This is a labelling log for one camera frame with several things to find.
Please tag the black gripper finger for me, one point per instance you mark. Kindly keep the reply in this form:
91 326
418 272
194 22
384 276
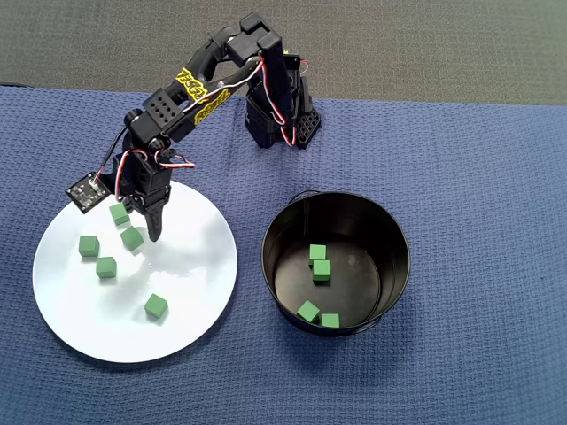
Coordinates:
155 223

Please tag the white round plate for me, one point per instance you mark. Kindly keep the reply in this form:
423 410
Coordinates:
111 327

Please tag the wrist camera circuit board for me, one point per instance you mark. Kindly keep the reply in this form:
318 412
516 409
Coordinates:
86 193

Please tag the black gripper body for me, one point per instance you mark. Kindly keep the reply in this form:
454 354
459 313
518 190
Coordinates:
151 205

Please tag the black metal bucket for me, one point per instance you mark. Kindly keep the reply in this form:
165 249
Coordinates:
354 212

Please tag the green cube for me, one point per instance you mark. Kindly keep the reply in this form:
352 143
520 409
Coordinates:
119 214
106 267
308 311
156 306
321 271
317 250
88 245
131 238
331 319

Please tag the blue woven tablecloth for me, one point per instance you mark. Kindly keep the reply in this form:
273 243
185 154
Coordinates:
465 265

